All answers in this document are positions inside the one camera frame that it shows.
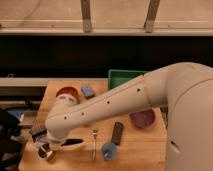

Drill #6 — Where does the silver fork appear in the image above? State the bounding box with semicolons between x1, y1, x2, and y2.
92;130;98;161

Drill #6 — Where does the blue sponge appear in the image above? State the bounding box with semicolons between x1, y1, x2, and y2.
81;85;95;99

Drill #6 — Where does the red bowl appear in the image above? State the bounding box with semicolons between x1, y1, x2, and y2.
56;87;79;100

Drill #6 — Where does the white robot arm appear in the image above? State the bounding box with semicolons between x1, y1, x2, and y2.
45;62;213;171

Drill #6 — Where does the blue cup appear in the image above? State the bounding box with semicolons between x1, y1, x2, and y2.
101;142;117;161

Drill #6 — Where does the green plastic tray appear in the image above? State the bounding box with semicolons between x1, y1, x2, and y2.
108;69;145;90

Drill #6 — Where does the black bag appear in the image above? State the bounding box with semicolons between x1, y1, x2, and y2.
0;108;23;171

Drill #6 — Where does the black remote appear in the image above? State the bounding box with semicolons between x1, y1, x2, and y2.
111;122;124;145

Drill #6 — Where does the black handled brush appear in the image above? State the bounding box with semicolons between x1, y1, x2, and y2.
29;124;84;148

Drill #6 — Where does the purple bowl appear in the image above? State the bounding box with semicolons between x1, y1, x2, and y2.
130;109;155;128

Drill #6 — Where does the crumpled blue-white cloth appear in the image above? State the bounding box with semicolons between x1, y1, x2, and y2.
33;135;49;148

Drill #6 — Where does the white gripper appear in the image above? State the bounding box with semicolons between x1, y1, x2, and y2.
47;133;83;150

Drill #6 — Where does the metal cup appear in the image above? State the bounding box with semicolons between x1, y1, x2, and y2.
38;144;55;161

